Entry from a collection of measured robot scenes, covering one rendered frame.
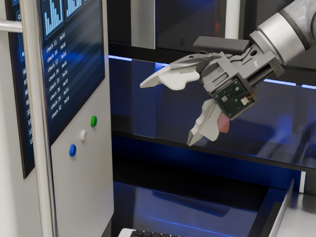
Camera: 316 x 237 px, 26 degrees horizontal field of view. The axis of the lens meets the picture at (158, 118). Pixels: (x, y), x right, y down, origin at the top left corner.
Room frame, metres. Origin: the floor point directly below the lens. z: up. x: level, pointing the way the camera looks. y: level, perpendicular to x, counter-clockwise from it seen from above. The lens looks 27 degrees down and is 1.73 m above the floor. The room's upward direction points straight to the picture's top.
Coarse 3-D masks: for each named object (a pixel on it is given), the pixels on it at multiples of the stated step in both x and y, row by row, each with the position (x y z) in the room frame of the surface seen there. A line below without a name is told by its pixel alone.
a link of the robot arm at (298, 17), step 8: (296, 0) 1.03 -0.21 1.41; (304, 0) 1.01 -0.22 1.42; (312, 0) 1.00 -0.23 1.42; (288, 8) 1.02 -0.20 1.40; (296, 8) 1.01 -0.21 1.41; (304, 8) 1.00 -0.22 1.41; (312, 8) 0.99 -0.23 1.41; (288, 16) 1.00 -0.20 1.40; (296, 16) 0.99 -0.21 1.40; (304, 16) 0.99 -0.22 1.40; (312, 16) 0.97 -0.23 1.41; (296, 24) 0.99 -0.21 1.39; (304, 24) 0.99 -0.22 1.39; (296, 32) 0.98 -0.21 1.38; (304, 32) 0.98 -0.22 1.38; (304, 40) 0.98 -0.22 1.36; (312, 40) 0.99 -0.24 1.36
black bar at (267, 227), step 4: (276, 204) 1.22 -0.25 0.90; (280, 204) 1.22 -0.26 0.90; (272, 208) 1.21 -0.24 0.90; (276, 208) 1.21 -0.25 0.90; (272, 212) 1.19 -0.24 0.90; (276, 212) 1.19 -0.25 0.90; (268, 216) 1.18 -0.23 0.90; (272, 216) 1.18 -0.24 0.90; (276, 216) 1.18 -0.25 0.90; (268, 220) 1.17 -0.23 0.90; (272, 220) 1.17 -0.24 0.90; (268, 224) 1.15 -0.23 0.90; (272, 224) 1.15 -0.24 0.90; (264, 228) 1.14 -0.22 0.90; (268, 228) 1.14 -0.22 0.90; (264, 232) 1.12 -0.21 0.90; (268, 232) 1.12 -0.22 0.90; (260, 236) 1.11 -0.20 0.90; (264, 236) 1.11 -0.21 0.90; (268, 236) 1.11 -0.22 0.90
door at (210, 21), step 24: (168, 0) 1.34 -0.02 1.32; (192, 0) 1.32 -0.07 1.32; (216, 0) 1.30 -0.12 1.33; (240, 0) 1.29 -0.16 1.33; (264, 0) 1.27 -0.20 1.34; (288, 0) 1.25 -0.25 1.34; (168, 24) 1.34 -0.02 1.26; (192, 24) 1.32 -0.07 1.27; (216, 24) 1.30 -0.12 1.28; (240, 24) 1.28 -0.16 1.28; (168, 48) 1.34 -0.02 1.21; (192, 48) 1.32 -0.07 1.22; (312, 48) 1.23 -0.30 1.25
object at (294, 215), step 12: (288, 192) 1.25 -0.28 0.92; (288, 204) 1.25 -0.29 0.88; (300, 204) 1.25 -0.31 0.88; (312, 204) 1.25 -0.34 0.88; (288, 216) 1.20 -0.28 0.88; (300, 216) 1.20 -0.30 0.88; (312, 216) 1.20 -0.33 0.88; (276, 228) 1.14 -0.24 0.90; (288, 228) 1.16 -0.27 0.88; (300, 228) 1.16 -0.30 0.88; (312, 228) 1.16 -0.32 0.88
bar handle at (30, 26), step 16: (32, 0) 0.84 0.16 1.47; (32, 16) 0.84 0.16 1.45; (16, 32) 0.86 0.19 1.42; (32, 32) 0.84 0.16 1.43; (32, 48) 0.84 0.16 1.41; (32, 64) 0.84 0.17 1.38; (32, 80) 0.84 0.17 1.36; (32, 96) 0.84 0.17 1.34; (32, 112) 0.84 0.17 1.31; (32, 128) 0.85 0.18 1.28; (48, 128) 0.85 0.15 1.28; (48, 144) 0.85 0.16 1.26; (48, 160) 0.85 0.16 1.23; (48, 176) 0.85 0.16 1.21; (48, 192) 0.84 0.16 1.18; (48, 208) 0.84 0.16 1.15; (48, 224) 0.84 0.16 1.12
